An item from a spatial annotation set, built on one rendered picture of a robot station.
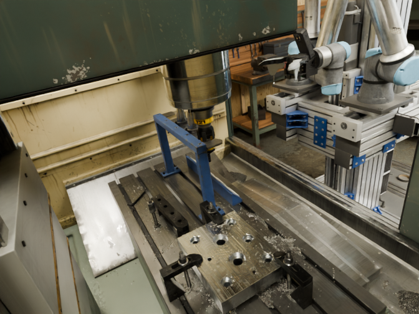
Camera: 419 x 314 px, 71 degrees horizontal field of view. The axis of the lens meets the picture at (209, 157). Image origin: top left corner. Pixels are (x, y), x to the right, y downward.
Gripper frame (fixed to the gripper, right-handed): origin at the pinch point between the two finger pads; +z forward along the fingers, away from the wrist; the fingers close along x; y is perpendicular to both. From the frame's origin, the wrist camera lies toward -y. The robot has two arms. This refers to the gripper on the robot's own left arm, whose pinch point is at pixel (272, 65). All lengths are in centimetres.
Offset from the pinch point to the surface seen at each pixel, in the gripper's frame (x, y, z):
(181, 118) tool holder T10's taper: 32.3, 20.5, 23.8
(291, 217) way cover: -2, 69, -7
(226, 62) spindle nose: -23.0, -9.8, 31.2
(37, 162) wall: 84, 39, 87
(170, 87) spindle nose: -18.5, -6.6, 43.7
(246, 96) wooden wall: 251, 104, -158
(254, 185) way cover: 36, 75, -14
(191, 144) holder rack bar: 9.7, 22.6, 30.3
